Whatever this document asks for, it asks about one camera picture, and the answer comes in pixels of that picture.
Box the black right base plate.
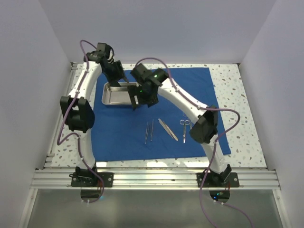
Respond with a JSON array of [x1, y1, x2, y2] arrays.
[[196, 164, 240, 188]]

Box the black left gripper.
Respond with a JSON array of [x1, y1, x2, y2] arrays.
[[103, 60, 128, 87]]

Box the stainless steel instrument tray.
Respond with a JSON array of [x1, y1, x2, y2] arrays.
[[102, 82, 136, 106]]

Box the aluminium rail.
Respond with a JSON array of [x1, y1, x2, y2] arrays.
[[42, 62, 78, 169], [30, 168, 280, 190]]

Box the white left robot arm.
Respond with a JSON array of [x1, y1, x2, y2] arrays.
[[57, 52, 128, 187]]

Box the aluminium front rail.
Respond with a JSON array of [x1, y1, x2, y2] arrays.
[[30, 168, 280, 190]]

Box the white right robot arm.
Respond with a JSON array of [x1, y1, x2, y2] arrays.
[[127, 64, 231, 187]]

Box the steel surgical forceps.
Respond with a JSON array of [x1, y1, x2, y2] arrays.
[[183, 113, 192, 129]]

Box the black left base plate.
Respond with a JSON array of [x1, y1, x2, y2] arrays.
[[69, 171, 114, 188]]

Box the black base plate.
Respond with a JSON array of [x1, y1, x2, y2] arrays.
[[196, 164, 240, 188], [69, 171, 114, 188]]

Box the steel straight surgical scissors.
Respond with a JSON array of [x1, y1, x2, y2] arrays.
[[180, 119, 190, 143]]

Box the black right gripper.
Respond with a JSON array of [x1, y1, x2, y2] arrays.
[[128, 83, 159, 110]]

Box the aluminium left side rail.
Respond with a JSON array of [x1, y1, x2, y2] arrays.
[[42, 62, 78, 169]]

